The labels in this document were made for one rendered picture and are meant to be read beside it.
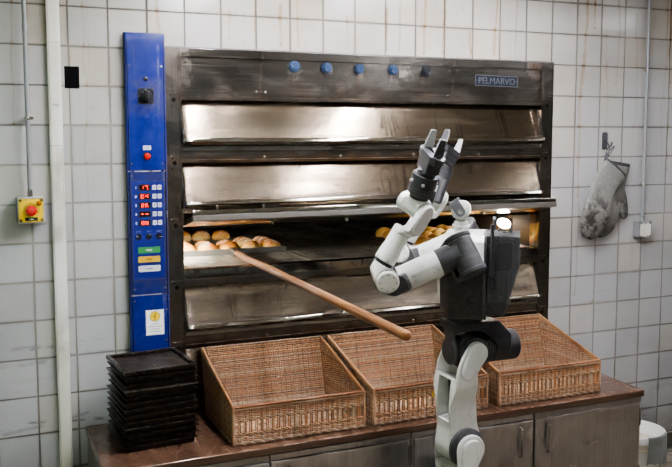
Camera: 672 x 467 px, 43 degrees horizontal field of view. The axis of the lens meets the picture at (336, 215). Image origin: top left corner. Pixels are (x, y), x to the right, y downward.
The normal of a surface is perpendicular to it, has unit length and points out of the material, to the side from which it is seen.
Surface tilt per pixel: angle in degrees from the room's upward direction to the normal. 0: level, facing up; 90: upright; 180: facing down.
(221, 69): 90
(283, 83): 90
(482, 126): 70
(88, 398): 90
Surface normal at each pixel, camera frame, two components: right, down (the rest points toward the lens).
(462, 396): 0.43, 0.49
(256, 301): 0.37, -0.26
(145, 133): 0.40, 0.09
